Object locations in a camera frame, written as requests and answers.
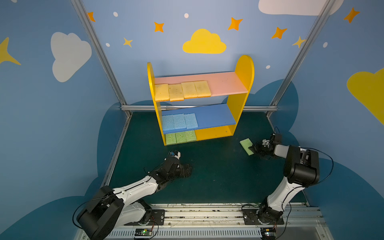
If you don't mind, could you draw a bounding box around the green sponge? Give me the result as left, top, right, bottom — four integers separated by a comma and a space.
185, 131, 197, 142
175, 132, 187, 144
165, 133, 177, 146
240, 138, 254, 156

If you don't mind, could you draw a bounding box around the blue sponge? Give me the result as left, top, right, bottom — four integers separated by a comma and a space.
184, 113, 198, 129
162, 115, 175, 132
173, 114, 187, 130

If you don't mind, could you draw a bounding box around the yellow sponge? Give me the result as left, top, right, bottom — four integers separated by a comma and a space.
169, 84, 185, 102
155, 84, 170, 102
181, 82, 198, 99
194, 81, 212, 98

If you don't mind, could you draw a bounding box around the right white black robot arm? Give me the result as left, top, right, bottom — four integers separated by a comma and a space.
249, 133, 320, 225

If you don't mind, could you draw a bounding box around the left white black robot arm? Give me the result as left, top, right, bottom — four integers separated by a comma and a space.
73, 152, 192, 240

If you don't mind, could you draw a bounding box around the yellow shelf with coloured boards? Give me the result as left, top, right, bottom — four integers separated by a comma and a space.
147, 55, 255, 146

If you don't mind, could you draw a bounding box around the left green circuit board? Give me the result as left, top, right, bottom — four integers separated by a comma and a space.
134, 229, 153, 238

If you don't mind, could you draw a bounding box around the green circuit board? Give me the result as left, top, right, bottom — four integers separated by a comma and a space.
134, 229, 153, 238
260, 228, 277, 240

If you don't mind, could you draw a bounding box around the right green circuit board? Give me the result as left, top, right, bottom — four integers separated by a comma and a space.
260, 228, 277, 240

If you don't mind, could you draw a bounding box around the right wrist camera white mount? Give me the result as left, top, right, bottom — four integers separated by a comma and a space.
262, 139, 270, 146

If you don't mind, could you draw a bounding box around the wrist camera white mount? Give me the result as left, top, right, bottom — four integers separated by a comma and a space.
169, 151, 181, 160
262, 139, 270, 146

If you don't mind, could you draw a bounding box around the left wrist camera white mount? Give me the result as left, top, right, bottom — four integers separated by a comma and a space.
169, 151, 181, 160

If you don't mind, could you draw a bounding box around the right aluminium frame post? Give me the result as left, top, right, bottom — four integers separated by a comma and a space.
266, 0, 336, 119

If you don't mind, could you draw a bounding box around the aluminium frame post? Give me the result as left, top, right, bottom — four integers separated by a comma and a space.
71, 0, 127, 107
266, 0, 336, 119

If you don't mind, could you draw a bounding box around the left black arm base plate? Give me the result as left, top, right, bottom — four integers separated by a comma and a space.
125, 210, 165, 226

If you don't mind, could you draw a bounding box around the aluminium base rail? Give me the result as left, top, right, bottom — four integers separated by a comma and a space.
106, 203, 333, 240

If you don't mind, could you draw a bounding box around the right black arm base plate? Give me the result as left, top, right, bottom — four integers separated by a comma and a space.
242, 209, 285, 225

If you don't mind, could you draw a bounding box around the rear aluminium frame bar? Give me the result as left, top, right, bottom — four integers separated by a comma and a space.
121, 105, 278, 112

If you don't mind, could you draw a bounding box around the left aluminium frame post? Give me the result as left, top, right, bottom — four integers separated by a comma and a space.
71, 0, 127, 107

